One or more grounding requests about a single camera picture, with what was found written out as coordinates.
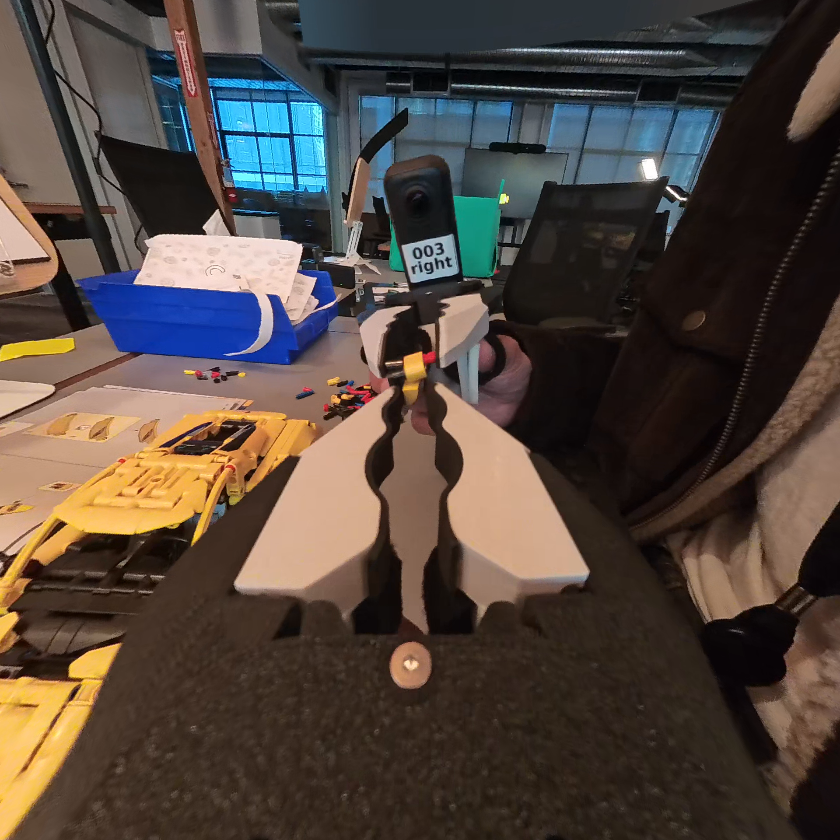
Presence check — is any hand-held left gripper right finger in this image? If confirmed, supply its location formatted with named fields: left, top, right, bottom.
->
left=423, top=382, right=590, bottom=635

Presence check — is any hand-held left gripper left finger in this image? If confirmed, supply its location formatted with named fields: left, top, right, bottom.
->
left=234, top=386, right=404, bottom=634

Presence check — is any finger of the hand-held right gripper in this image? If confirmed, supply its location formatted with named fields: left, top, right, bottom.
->
left=359, top=307, right=421, bottom=382
left=430, top=298, right=491, bottom=370

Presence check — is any small yellow brick connector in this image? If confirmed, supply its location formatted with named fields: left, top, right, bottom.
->
left=387, top=352, right=437, bottom=408

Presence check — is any person's right forearm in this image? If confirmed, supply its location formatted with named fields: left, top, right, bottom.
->
left=508, top=318, right=631, bottom=460

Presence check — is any grey desk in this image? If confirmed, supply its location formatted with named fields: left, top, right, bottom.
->
left=0, top=298, right=460, bottom=631

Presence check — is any person's right hand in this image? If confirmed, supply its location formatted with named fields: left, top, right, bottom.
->
left=478, top=338, right=534, bottom=429

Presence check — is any green cutting mat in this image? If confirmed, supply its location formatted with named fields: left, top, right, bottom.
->
left=363, top=281, right=411, bottom=316

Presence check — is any large pile of brick pins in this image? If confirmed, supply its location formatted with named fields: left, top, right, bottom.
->
left=294, top=376, right=380, bottom=421

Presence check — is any small crumpled printed paper bag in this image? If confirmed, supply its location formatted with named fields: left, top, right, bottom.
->
left=285, top=271, right=340, bottom=324

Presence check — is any thin wooden board stand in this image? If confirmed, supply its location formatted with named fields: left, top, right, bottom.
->
left=341, top=108, right=409, bottom=273

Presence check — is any black mesh office chair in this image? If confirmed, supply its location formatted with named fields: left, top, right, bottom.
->
left=502, top=176, right=670, bottom=329

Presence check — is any black monitor screen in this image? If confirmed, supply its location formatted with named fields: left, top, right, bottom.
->
left=461, top=147, right=571, bottom=217

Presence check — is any yellow brick car model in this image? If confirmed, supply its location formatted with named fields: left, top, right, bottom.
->
left=0, top=410, right=322, bottom=818

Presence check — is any large printed white paper bag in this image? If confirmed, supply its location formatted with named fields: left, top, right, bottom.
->
left=134, top=235, right=306, bottom=358

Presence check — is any blue storage bin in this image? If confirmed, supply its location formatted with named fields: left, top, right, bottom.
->
left=77, top=268, right=340, bottom=366

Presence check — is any open instruction booklet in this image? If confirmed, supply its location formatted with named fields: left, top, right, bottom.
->
left=0, top=386, right=256, bottom=559

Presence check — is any black fabric flag panel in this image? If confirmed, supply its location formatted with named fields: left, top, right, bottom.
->
left=97, top=131, right=227, bottom=237

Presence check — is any yellow paper note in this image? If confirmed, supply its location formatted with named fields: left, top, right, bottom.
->
left=0, top=336, right=76, bottom=363

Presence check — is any poster board on white stand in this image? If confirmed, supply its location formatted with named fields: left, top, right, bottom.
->
left=0, top=174, right=60, bottom=419

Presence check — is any black light stand pole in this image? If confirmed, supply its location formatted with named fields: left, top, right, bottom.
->
left=13, top=0, right=122, bottom=253

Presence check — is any wooden support post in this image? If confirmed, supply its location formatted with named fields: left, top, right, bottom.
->
left=163, top=0, right=237, bottom=236

